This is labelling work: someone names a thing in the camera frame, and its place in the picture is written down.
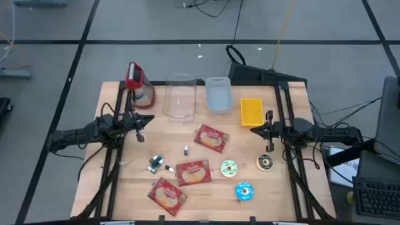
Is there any black looped floor cable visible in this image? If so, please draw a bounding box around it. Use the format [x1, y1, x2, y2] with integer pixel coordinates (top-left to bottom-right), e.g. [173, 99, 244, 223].
[225, 0, 246, 66]

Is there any grey metal floor base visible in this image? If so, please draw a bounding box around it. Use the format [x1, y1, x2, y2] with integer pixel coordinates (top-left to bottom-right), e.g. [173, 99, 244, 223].
[12, 0, 69, 8]
[0, 67, 34, 80]

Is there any yellow cable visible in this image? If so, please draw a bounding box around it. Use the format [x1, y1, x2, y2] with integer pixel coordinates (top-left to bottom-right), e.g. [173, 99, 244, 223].
[271, 0, 296, 70]

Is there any black keyboard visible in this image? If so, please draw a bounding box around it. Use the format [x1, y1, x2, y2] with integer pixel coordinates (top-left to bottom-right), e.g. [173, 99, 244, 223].
[352, 176, 400, 219]

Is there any blue toy donut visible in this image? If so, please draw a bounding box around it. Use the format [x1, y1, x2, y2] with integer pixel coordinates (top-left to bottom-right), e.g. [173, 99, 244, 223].
[235, 181, 255, 201]

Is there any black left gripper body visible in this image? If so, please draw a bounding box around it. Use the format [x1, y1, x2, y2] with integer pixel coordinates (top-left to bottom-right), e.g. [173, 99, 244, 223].
[122, 111, 146, 144]

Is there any white floor cable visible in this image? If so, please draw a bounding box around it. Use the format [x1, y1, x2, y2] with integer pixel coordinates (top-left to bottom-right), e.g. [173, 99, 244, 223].
[0, 0, 16, 63]

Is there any black chair base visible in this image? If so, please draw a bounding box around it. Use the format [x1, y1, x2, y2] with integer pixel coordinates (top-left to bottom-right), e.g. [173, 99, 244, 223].
[0, 97, 14, 126]

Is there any grey laptop lid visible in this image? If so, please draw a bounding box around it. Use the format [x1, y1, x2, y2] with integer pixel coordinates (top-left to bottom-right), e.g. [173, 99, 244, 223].
[373, 76, 400, 166]

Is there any white paper sheet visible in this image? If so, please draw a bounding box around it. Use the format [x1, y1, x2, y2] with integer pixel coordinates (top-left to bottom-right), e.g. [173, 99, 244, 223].
[327, 146, 360, 188]

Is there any black floor cable with plugs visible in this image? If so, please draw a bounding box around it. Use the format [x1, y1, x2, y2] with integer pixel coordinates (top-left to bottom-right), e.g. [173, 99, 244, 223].
[174, 0, 232, 18]

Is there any steel box grater red handle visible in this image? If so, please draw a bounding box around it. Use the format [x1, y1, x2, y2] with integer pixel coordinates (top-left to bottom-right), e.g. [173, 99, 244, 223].
[125, 61, 156, 109]

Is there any red popcorn packet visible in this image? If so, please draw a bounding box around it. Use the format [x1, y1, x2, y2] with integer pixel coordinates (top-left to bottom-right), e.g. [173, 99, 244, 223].
[175, 159, 213, 187]
[193, 123, 231, 154]
[147, 177, 188, 217]

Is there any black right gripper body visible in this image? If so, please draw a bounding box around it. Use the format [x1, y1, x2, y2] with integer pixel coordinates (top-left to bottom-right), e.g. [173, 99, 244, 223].
[265, 109, 285, 153]

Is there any mint green toy donut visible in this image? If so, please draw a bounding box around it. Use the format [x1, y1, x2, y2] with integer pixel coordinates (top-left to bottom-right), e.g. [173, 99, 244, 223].
[220, 159, 239, 178]

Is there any yellow plastic basket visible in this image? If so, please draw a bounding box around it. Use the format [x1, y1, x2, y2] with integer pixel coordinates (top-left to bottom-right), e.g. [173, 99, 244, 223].
[240, 97, 265, 127]

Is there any clear plastic container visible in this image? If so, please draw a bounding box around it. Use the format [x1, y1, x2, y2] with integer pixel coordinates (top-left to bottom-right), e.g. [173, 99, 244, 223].
[161, 72, 198, 123]

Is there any grey plastic bin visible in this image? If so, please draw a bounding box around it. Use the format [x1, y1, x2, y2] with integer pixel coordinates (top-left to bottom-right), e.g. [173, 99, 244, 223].
[204, 76, 234, 115]

